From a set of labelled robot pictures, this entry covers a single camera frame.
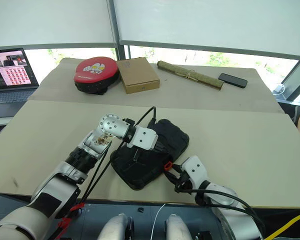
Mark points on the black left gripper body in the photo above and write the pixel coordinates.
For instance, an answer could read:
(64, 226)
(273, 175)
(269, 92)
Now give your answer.
(162, 146)

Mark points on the rolled green bamboo mat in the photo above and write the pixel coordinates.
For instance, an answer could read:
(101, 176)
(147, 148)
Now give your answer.
(190, 75)

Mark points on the silver rounded robot knee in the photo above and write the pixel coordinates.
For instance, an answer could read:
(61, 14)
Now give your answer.
(177, 227)
(116, 227)

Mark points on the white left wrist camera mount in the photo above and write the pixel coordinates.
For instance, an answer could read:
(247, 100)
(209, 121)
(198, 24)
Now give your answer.
(143, 137)

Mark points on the brown cardboard box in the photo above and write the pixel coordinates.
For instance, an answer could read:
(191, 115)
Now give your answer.
(138, 75)

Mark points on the small black floor object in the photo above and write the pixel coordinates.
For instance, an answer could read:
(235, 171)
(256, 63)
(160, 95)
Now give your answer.
(140, 209)

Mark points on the beige cardboard sheet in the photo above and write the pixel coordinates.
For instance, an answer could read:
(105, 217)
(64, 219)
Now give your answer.
(227, 155)

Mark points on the white charger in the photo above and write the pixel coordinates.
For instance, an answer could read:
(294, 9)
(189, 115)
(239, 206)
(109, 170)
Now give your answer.
(280, 88)

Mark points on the dark slanted window frame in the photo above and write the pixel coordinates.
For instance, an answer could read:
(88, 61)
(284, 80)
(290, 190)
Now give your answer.
(295, 80)

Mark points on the grey laptop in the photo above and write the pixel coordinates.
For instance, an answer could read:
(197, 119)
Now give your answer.
(10, 82)

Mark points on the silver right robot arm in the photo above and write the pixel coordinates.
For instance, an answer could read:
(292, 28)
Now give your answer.
(230, 215)

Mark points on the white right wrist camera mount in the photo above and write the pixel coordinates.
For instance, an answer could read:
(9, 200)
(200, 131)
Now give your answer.
(195, 170)

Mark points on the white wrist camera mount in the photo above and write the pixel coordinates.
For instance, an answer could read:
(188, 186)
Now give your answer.
(143, 137)
(195, 170)

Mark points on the red black boxing pad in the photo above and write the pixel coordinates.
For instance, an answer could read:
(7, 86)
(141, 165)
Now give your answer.
(95, 72)

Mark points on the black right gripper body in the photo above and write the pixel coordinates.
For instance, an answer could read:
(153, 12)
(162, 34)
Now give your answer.
(183, 183)

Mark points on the black smartphone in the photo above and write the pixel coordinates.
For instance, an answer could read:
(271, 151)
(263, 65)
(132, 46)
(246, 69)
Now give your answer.
(232, 80)

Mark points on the white roller blind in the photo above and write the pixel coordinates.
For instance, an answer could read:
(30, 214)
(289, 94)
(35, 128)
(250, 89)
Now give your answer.
(215, 22)
(52, 20)

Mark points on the black plastic tool case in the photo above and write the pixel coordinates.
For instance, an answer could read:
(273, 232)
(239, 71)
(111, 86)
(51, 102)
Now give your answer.
(140, 172)

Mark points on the yellow strip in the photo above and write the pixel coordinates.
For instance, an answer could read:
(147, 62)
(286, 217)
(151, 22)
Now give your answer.
(286, 226)

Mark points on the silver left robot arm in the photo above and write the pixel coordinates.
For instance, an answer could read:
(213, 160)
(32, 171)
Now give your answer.
(55, 185)

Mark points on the grey window pillar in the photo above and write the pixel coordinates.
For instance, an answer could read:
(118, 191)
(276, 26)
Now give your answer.
(117, 25)

